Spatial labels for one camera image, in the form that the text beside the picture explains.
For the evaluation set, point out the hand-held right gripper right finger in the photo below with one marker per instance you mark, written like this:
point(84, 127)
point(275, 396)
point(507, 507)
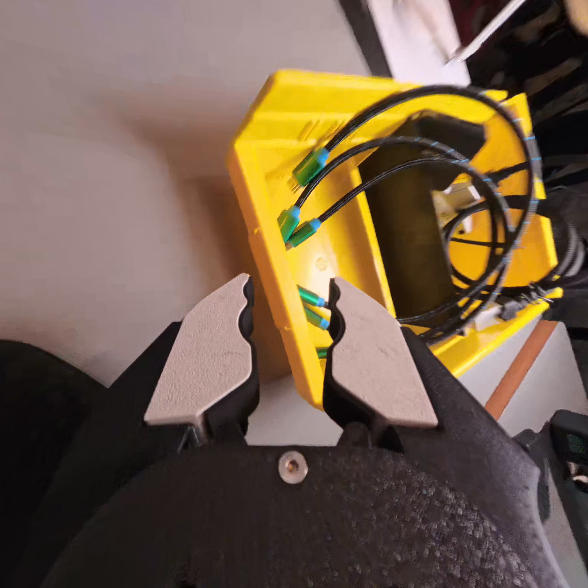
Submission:
point(376, 367)

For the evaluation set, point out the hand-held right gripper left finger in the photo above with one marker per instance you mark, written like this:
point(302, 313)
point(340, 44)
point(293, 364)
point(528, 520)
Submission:
point(202, 363)

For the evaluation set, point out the grey hdmi switch box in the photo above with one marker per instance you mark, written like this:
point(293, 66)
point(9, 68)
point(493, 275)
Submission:
point(454, 202)

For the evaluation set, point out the yellow plastic bin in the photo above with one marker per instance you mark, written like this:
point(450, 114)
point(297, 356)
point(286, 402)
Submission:
point(275, 138)

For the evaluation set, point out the black bin divider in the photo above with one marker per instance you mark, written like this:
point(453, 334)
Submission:
point(404, 239)

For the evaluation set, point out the grey wood-edged table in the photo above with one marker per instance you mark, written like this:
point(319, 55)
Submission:
point(542, 376)

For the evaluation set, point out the black textured pad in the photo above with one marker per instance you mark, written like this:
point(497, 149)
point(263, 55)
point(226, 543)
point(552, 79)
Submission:
point(27, 404)

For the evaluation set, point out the black device green lights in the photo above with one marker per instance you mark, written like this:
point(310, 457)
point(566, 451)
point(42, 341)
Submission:
point(572, 441)

